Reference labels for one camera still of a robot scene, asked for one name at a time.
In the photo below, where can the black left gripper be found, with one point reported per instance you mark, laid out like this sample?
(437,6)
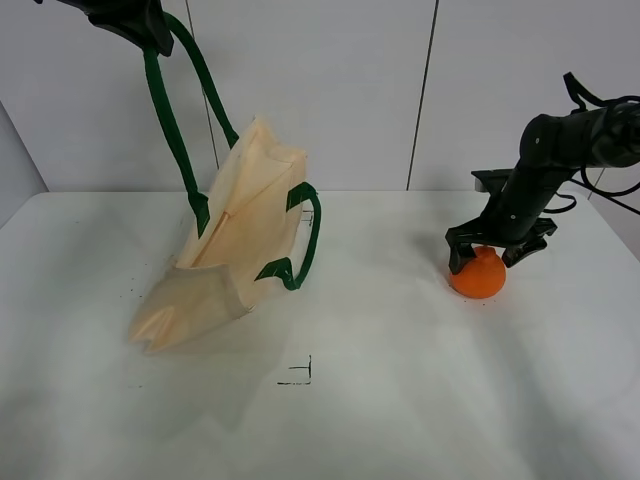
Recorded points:
(142,22)

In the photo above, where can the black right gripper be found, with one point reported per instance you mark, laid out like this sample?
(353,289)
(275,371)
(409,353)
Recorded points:
(513,217)

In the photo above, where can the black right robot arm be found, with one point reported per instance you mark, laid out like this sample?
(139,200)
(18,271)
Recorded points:
(552,150)

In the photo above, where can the white linen bag green handles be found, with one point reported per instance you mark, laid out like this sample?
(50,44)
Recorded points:
(255,232)

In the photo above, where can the orange with stem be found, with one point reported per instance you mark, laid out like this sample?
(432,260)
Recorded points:
(481,278)

